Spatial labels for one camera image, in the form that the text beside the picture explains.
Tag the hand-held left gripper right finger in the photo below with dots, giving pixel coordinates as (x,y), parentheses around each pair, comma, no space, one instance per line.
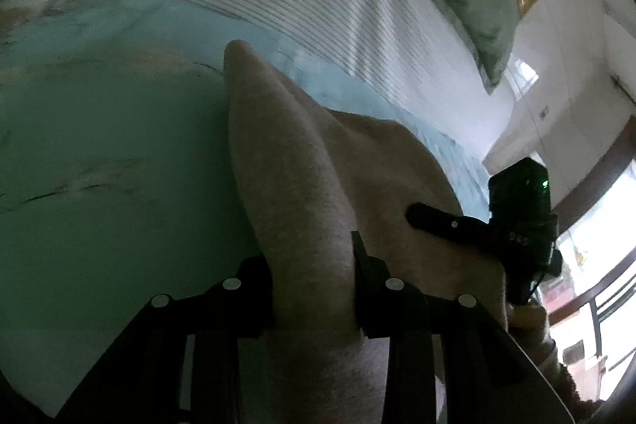
(370,300)

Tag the small bright window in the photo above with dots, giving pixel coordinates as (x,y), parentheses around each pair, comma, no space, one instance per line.
(524,76)

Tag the beige cloth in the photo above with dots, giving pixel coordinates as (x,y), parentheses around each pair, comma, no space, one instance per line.
(308,185)

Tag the metal railing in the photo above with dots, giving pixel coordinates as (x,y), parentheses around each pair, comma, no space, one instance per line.
(613,300)

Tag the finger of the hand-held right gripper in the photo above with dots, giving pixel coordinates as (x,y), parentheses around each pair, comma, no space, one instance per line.
(437,221)

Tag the teal floral quilt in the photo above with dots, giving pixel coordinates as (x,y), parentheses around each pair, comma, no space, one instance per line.
(99,156)

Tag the person's right forearm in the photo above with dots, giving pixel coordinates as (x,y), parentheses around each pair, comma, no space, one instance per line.
(566,379)

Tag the brown window frame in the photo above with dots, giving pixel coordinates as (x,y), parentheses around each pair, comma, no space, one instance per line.
(601,175)

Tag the person's right hand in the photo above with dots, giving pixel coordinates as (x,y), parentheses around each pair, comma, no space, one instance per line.
(527,317)

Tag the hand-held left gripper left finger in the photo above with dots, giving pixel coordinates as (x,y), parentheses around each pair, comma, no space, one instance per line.
(256,297)

